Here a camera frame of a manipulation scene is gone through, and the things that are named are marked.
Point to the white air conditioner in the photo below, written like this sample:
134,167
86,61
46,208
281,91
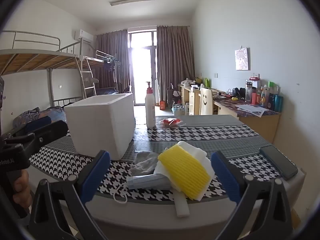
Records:
83,35

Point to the wooden chair with smiley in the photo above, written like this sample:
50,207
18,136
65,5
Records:
206,101

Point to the ceiling tube light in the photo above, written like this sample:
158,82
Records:
132,0

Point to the brown curtain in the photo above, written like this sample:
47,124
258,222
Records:
112,45
175,62

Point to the red snack packet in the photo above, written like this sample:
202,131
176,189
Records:
170,122

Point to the hanging dark clothes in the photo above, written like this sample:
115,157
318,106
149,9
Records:
110,66

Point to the person's left hand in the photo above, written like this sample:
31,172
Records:
22,187

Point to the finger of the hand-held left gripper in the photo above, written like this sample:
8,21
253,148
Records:
50,132
38,123

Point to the black smartphone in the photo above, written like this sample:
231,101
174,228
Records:
278,162

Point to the white paper towel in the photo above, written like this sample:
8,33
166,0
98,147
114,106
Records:
197,155

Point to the glass balcony door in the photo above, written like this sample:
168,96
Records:
142,62

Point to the black bag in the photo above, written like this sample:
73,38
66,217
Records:
172,93

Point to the houndstooth tablecloth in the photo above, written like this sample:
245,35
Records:
200,135

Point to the steel thermos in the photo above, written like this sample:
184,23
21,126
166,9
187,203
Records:
248,91

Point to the cartoon wall picture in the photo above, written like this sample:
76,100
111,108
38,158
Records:
241,59

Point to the grey sock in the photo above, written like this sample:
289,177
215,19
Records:
145,163

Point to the group of toiletry bottles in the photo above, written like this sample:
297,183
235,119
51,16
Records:
271,97

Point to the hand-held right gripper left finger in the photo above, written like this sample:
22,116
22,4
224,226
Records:
96,175

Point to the orange bag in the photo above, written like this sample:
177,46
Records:
163,105

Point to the blue mattress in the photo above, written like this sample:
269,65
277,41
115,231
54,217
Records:
107,90

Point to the metal bunk bed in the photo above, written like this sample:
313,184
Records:
100,59
37,60

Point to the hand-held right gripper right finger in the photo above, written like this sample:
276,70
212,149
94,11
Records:
225,177

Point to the white foam box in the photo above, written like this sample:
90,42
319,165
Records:
100,125

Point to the white foam strip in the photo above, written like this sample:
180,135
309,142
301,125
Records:
182,206

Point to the grey bucket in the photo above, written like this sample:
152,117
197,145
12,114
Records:
177,110

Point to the black headphones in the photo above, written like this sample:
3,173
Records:
239,92

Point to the blue plaid quilt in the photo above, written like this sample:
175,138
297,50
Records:
27,116

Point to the printed papers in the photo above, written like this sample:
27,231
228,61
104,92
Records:
251,110

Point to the wooden desk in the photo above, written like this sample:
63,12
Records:
260,126

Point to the green paper bag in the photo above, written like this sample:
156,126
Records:
206,82

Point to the white lotion pump bottle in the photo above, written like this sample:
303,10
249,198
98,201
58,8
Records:
150,110

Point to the blue face mask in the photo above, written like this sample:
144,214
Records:
150,181

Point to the yellow foam net sleeve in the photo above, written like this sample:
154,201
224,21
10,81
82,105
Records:
185,172

